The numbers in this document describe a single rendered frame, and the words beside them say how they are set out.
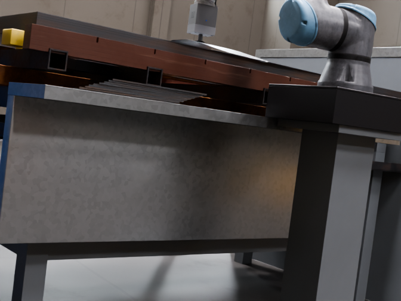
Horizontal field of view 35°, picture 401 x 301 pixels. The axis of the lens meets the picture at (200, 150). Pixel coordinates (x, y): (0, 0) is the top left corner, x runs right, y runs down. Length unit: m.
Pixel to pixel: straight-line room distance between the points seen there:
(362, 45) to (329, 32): 0.11
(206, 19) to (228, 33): 9.52
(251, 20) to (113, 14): 2.79
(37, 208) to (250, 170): 0.70
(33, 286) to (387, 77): 1.70
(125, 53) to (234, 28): 10.25
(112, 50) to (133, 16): 9.20
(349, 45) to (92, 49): 0.67
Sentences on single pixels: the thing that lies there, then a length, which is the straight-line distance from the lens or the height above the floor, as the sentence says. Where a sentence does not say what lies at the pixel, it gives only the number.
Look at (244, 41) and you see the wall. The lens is 12.08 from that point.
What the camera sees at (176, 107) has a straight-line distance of 1.59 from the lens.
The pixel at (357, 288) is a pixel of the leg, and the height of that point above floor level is 0.07.
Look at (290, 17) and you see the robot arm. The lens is 1.71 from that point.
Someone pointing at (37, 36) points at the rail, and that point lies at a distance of 1.62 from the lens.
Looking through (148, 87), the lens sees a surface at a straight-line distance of 1.62.
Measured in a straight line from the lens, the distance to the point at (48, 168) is 1.61.
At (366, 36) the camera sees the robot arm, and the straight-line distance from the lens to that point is 1.78.
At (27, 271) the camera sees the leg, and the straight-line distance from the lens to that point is 1.74.
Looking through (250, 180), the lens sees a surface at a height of 0.49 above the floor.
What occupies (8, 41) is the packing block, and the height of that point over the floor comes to 0.78.
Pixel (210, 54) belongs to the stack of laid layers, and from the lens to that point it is 1.96.
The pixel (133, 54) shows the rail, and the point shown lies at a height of 0.80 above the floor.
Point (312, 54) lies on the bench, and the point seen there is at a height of 1.02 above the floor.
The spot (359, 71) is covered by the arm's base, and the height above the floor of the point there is 0.83.
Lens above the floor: 0.64
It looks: 2 degrees down
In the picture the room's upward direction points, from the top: 7 degrees clockwise
